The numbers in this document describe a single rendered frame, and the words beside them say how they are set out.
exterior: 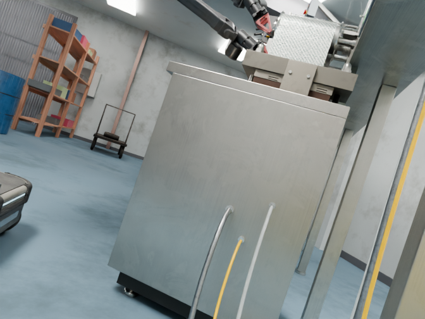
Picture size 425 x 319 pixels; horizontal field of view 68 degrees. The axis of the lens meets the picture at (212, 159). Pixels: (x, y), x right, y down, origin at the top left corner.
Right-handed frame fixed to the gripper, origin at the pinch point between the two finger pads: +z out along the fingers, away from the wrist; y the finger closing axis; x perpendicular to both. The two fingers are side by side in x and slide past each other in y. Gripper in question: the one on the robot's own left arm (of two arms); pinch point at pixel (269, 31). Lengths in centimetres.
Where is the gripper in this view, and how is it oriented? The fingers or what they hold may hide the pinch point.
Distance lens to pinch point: 157.4
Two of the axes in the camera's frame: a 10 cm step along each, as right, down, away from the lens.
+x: 8.2, -5.2, -2.2
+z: 4.8, 8.5, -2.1
